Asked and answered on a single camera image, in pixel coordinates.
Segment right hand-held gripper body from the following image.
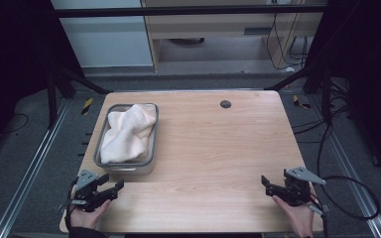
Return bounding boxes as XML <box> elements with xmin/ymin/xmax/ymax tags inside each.
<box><xmin>283</xmin><ymin>166</ymin><xmax>327</xmax><ymax>208</ymax></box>

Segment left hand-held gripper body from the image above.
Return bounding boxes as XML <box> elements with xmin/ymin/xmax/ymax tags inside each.
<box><xmin>57</xmin><ymin>169</ymin><xmax>111</xmax><ymax>213</ymax></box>

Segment person's left hand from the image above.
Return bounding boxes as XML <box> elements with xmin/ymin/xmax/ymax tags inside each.
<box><xmin>68</xmin><ymin>184</ymin><xmax>112</xmax><ymax>230</ymax></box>

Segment person's right hand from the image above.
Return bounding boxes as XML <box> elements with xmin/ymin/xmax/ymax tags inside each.
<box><xmin>271</xmin><ymin>193</ymin><xmax>316</xmax><ymax>238</ymax></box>

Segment grey rectangular basin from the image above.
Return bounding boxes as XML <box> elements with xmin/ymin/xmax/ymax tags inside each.
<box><xmin>92</xmin><ymin>102</ymin><xmax>160</xmax><ymax>177</ymax></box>

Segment white towel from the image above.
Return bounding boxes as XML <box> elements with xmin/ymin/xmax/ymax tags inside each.
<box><xmin>99</xmin><ymin>103</ymin><xmax>158</xmax><ymax>165</ymax></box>

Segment yellow black floor tape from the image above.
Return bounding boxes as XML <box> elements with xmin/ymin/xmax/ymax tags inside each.
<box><xmin>80</xmin><ymin>97</ymin><xmax>94</xmax><ymax>116</ymax></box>
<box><xmin>292</xmin><ymin>94</ymin><xmax>312</xmax><ymax>110</ymax></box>

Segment dark curtain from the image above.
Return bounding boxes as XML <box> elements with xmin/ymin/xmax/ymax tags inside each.
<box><xmin>306</xmin><ymin>0</ymin><xmax>381</xmax><ymax>182</ymax></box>
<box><xmin>0</xmin><ymin>0</ymin><xmax>85</xmax><ymax>167</ymax></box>

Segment white cabinet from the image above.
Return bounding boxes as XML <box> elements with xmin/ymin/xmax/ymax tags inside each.
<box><xmin>50</xmin><ymin>0</ymin><xmax>155</xmax><ymax>68</ymax></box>

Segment light wooden desk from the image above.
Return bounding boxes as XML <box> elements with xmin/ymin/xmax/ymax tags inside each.
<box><xmin>140</xmin><ymin>0</ymin><xmax>328</xmax><ymax>72</ymax></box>

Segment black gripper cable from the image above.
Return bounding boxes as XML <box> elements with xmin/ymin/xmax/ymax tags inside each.
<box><xmin>63</xmin><ymin>178</ymin><xmax>79</xmax><ymax>232</ymax></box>

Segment aluminium floor rail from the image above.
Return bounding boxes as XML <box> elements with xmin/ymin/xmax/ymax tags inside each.
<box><xmin>0</xmin><ymin>98</ymin><xmax>72</xmax><ymax>238</ymax></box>
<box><xmin>307</xmin><ymin>95</ymin><xmax>381</xmax><ymax>238</ymax></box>

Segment black looped cable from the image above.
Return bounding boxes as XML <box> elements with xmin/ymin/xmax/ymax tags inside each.
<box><xmin>317</xmin><ymin>123</ymin><xmax>381</xmax><ymax>221</ymax></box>

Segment thin black floor cable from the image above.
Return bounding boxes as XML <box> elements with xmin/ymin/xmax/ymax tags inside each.
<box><xmin>1</xmin><ymin>112</ymin><xmax>30</xmax><ymax>135</ymax></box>

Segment black metal frame stand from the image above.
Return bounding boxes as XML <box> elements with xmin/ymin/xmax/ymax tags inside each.
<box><xmin>46</xmin><ymin>63</ymin><xmax>113</xmax><ymax>130</ymax></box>
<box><xmin>264</xmin><ymin>62</ymin><xmax>333</xmax><ymax>125</ymax></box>

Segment black hanging cables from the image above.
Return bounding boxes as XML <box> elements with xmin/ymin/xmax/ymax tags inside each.
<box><xmin>266</xmin><ymin>13</ymin><xmax>311</xmax><ymax>71</ymax></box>

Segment black horizontal frame bar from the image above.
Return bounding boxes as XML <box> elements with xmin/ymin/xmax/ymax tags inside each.
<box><xmin>54</xmin><ymin>4</ymin><xmax>328</xmax><ymax>19</ymax></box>

